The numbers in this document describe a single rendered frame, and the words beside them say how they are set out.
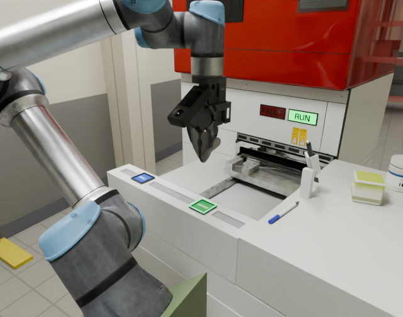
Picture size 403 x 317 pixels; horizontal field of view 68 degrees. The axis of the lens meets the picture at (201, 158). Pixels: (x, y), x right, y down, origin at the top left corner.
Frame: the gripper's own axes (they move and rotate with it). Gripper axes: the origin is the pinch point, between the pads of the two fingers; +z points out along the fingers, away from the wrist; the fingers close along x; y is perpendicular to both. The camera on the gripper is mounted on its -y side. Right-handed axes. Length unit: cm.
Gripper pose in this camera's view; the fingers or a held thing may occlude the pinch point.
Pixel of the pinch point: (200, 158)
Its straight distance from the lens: 75.8
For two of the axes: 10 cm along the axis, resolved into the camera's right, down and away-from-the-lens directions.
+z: 0.0, 9.2, 3.8
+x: -7.5, -2.5, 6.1
